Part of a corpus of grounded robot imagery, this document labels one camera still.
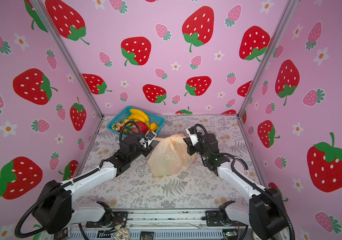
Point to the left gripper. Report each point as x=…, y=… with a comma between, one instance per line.
x=147, y=151

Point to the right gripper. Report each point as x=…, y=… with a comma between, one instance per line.
x=190, y=150

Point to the beige plastic bag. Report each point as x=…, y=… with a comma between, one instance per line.
x=170, y=156

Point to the teal plastic basket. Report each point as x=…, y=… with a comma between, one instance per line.
x=122, y=119

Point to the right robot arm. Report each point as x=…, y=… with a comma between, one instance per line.
x=266, y=215

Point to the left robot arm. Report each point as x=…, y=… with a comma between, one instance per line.
x=55, y=210

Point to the strawberry fake fruit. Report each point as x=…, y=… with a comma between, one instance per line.
x=116, y=127

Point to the yellow lemon fake fruit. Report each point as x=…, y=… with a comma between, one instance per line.
x=153, y=127

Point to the red dragon fruit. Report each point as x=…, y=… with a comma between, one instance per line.
x=140, y=126

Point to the small yellow banana bunch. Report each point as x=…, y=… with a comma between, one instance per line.
x=138, y=115

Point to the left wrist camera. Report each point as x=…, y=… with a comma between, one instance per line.
x=148, y=138

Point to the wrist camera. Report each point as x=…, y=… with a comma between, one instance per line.
x=148, y=138
x=193, y=136

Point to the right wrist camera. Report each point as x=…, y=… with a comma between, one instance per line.
x=193, y=136

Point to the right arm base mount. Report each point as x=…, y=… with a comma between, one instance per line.
x=216, y=218

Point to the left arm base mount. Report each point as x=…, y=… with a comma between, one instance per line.
x=110, y=220

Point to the aluminium rail frame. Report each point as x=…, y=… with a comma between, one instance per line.
x=176, y=219

